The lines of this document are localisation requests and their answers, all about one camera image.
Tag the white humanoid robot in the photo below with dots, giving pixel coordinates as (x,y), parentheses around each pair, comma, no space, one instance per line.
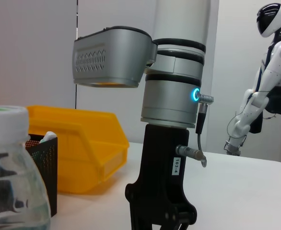
(272,72)

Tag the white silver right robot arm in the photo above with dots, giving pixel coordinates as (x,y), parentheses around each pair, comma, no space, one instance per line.
(179,24)

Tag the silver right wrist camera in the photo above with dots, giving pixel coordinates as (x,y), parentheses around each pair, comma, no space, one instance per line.
(114,57)

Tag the yellow plastic bin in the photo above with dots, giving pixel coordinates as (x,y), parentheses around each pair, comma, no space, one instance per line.
(83,143)

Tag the black mesh pen holder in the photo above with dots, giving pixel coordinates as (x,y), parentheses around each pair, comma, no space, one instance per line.
(44,172)

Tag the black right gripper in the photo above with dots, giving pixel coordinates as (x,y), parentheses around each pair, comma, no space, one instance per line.
(159,167)

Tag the clear water bottle green label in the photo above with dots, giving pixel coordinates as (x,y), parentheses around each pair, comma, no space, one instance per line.
(11,167)

